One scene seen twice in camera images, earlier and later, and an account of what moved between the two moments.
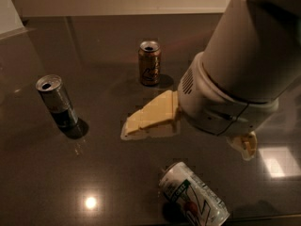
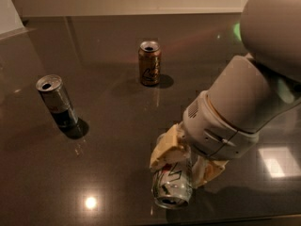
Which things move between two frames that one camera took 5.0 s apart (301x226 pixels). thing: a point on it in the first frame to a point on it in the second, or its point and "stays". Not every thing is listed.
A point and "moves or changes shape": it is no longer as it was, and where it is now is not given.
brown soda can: (150, 62) stays
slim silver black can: (53, 92) stays
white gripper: (216, 105) to (211, 132)
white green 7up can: (198, 202) moves or changes shape
